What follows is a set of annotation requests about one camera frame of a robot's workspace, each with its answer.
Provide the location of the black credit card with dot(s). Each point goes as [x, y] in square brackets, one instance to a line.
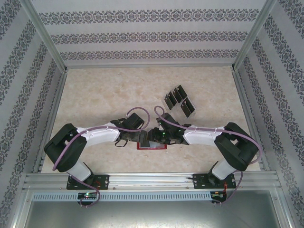
[187, 107]
[171, 101]
[183, 91]
[177, 94]

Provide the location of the slanted aluminium frame post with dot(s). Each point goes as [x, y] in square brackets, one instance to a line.
[47, 38]
[256, 35]

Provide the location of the small circuit board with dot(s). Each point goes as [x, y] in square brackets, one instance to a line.
[218, 194]

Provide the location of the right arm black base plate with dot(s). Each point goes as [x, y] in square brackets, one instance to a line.
[198, 181]

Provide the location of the clear acrylic card stand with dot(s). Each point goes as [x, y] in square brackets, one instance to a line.
[177, 111]

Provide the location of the aluminium mounting rail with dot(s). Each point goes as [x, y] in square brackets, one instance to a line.
[152, 180]

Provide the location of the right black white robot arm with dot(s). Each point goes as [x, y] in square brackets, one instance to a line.
[202, 137]

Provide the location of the red leather card holder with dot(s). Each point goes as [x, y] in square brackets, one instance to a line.
[156, 147]

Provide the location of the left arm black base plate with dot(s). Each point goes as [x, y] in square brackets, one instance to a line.
[104, 181]

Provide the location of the grey sheet metal panel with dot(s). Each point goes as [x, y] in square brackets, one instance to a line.
[152, 213]

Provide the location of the aluminium table side rail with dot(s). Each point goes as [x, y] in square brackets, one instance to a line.
[244, 104]
[55, 104]

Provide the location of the circuit board with green light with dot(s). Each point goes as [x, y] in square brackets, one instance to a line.
[88, 195]

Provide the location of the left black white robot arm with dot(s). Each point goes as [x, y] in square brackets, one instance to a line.
[102, 136]

